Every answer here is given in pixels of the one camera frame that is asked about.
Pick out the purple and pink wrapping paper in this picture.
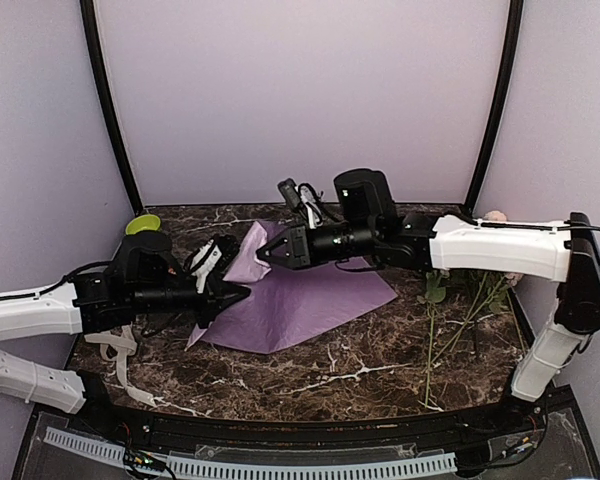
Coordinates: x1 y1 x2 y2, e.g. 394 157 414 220
186 220 397 354

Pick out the pink fake flower stem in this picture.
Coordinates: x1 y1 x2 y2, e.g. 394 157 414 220
449 209 526 366

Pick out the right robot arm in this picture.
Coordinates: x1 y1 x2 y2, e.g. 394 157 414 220
257 168 600 434

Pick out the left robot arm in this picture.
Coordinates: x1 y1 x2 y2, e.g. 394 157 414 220
0 231 250 436

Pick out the green fake leaf stem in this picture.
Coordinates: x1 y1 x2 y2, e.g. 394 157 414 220
418 270 447 412

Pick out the lime green bowl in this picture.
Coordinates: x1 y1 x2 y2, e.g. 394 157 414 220
125 214 162 235

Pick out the white printed ribbon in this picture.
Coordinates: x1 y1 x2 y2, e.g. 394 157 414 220
84 325 156 407

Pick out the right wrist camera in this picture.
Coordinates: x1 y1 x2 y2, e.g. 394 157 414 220
277 178 332 229

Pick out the grey cable duct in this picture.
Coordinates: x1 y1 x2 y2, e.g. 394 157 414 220
43 427 457 479

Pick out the black front rail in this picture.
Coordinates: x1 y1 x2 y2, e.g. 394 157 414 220
77 369 574 454

